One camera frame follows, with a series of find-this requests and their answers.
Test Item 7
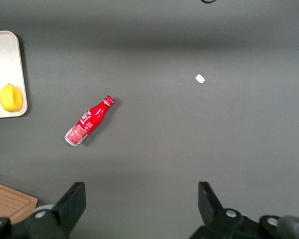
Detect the wooden drawer cabinet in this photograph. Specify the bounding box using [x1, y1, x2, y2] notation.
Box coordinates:
[0, 180, 39, 225]

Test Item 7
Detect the red cola bottle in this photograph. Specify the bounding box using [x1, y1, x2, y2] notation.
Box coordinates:
[64, 95, 116, 147]

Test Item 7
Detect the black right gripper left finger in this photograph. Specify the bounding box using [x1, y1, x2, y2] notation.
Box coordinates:
[26, 181, 87, 239]

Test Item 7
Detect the yellow lemon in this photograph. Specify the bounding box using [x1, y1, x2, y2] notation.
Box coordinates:
[0, 83, 23, 113]

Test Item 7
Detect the beige plastic tray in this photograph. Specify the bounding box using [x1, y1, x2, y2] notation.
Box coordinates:
[0, 30, 28, 120]

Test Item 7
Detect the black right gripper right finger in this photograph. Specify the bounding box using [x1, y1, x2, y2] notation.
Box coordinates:
[188, 181, 260, 239]

